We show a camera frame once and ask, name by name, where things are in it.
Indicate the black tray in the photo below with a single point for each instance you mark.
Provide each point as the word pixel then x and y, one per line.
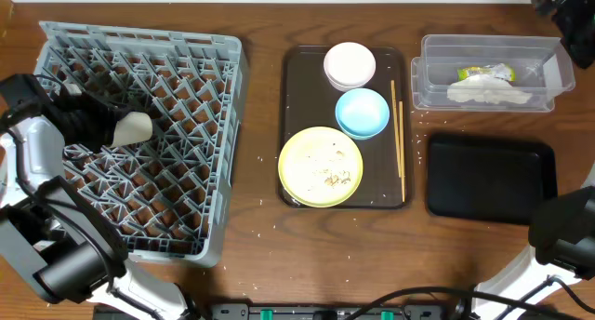
pixel 488 178

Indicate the cream plastic cup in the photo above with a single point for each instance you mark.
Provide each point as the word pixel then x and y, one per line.
pixel 135 127

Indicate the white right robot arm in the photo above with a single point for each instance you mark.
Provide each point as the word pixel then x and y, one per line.
pixel 561 235

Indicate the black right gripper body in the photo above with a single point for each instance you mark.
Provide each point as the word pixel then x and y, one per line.
pixel 559 5

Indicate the clear plastic bin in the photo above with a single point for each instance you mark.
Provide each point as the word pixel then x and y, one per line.
pixel 541 64

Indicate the black power strip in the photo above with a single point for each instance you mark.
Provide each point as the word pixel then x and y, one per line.
pixel 238 311

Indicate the pink bowl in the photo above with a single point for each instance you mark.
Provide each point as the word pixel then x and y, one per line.
pixel 349 65

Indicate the wooden chopstick right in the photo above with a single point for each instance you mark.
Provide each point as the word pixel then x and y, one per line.
pixel 401 140

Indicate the wooden chopstick left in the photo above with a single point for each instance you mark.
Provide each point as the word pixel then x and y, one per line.
pixel 394 105

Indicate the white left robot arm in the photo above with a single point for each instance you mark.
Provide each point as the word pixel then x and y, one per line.
pixel 60 245

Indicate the dark brown serving tray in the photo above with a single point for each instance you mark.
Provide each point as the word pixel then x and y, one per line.
pixel 308 100

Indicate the wooden chopstick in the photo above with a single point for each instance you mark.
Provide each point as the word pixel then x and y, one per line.
pixel 394 105
pixel 401 140

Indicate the yellow plate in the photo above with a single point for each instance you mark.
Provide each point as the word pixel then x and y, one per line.
pixel 320 167

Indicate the light blue bowl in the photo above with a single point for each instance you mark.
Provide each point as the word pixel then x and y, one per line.
pixel 362 113

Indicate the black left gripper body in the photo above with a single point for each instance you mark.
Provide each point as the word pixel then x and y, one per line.
pixel 99 126

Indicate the grey plastic dish rack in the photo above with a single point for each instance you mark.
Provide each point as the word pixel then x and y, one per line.
pixel 169 196

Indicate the green snack wrapper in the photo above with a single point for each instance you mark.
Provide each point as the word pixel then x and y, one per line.
pixel 500 71

